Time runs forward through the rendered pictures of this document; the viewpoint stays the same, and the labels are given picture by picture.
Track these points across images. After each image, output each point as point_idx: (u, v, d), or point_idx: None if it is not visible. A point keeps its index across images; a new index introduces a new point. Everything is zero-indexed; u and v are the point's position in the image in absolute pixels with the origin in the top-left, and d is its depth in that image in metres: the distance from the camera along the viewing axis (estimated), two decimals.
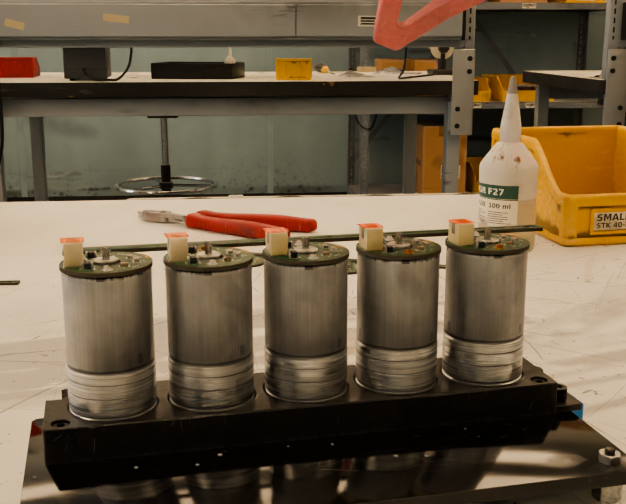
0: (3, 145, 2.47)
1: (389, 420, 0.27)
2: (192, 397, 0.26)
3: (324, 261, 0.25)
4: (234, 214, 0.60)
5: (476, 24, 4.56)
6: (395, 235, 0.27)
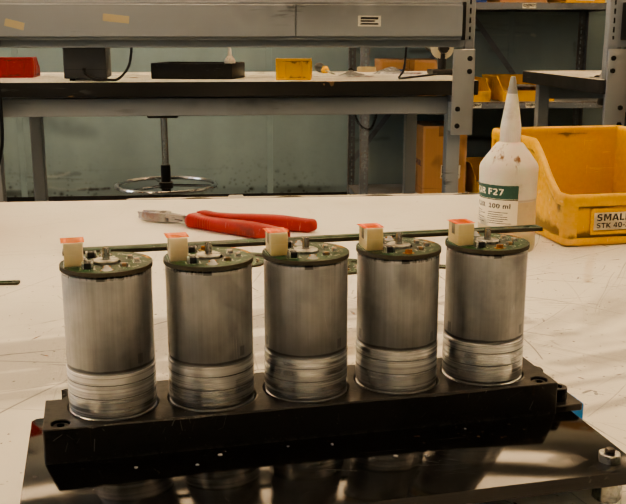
0: (3, 145, 2.47)
1: (389, 420, 0.27)
2: (192, 397, 0.26)
3: (324, 261, 0.25)
4: (234, 214, 0.60)
5: (476, 24, 4.56)
6: (395, 235, 0.27)
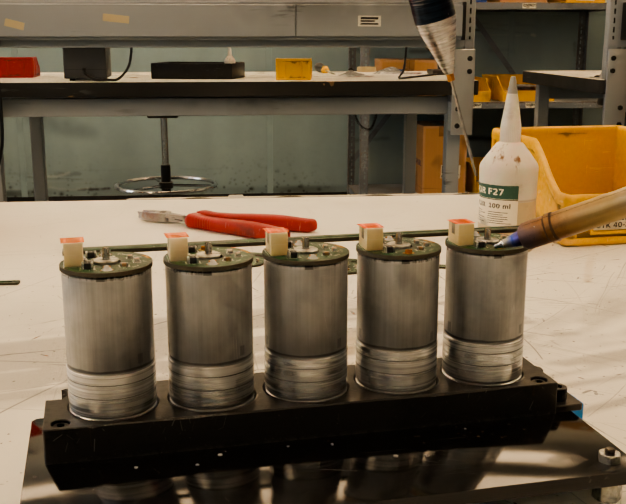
0: (3, 145, 2.47)
1: (389, 420, 0.27)
2: (192, 397, 0.26)
3: (324, 261, 0.25)
4: (234, 214, 0.60)
5: (476, 24, 4.56)
6: (395, 235, 0.27)
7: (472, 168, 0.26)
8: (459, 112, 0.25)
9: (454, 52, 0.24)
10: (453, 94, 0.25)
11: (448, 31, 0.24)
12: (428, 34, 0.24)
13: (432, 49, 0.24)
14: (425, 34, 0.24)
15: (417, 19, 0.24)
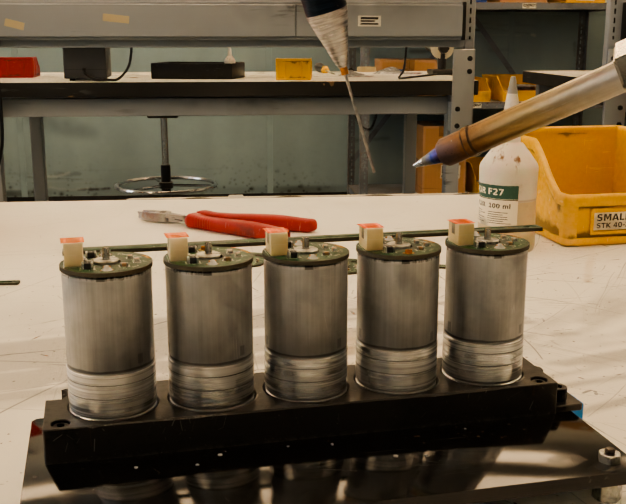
0: (3, 145, 2.47)
1: (389, 420, 0.27)
2: (192, 397, 0.26)
3: (324, 261, 0.25)
4: (234, 214, 0.60)
5: (476, 24, 4.56)
6: (395, 235, 0.27)
7: (370, 164, 0.25)
8: (354, 107, 0.25)
9: (346, 45, 0.24)
10: (347, 88, 0.24)
11: (338, 23, 0.23)
12: (318, 26, 0.23)
13: (323, 42, 0.24)
14: (315, 26, 0.23)
15: (306, 11, 0.23)
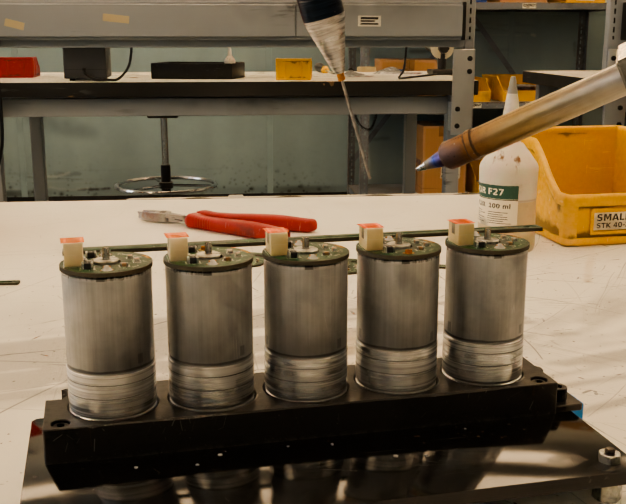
0: (3, 145, 2.47)
1: (389, 420, 0.27)
2: (192, 397, 0.26)
3: (324, 261, 0.25)
4: (234, 214, 0.60)
5: (476, 24, 4.56)
6: (395, 235, 0.27)
7: (366, 170, 0.25)
8: (351, 113, 0.24)
9: (343, 51, 0.24)
10: (344, 94, 0.24)
11: (335, 29, 0.23)
12: (315, 32, 0.23)
13: (320, 48, 0.24)
14: (312, 32, 0.23)
15: (304, 16, 0.23)
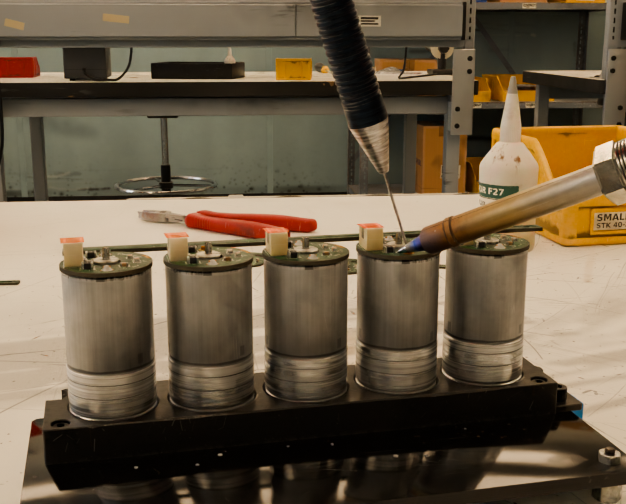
0: (3, 145, 2.47)
1: (389, 420, 0.27)
2: (192, 397, 0.26)
3: (324, 261, 0.25)
4: (234, 214, 0.60)
5: (476, 24, 4.56)
6: (395, 235, 0.27)
7: (405, 244, 0.26)
8: (389, 192, 0.26)
9: (387, 153, 0.25)
10: (383, 175, 0.26)
11: (380, 135, 0.25)
12: (361, 137, 0.25)
13: (365, 151, 0.25)
14: (358, 137, 0.25)
15: (350, 123, 0.25)
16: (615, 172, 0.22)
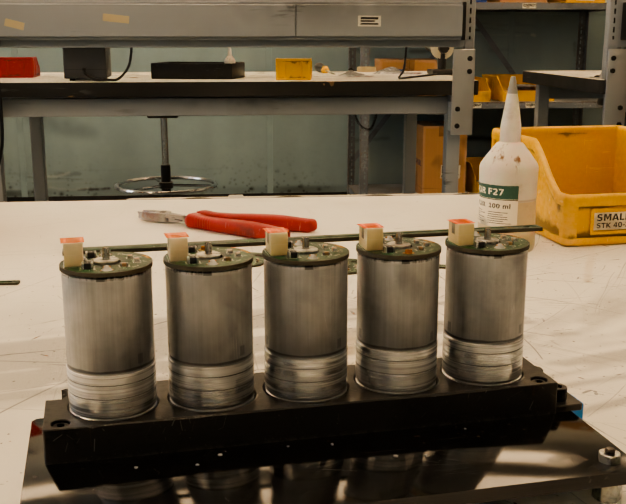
0: (3, 145, 2.47)
1: (389, 420, 0.27)
2: (192, 397, 0.26)
3: (324, 261, 0.25)
4: (234, 214, 0.60)
5: (476, 24, 4.56)
6: (395, 235, 0.27)
7: None
8: None
9: None
10: None
11: None
12: None
13: None
14: None
15: None
16: None
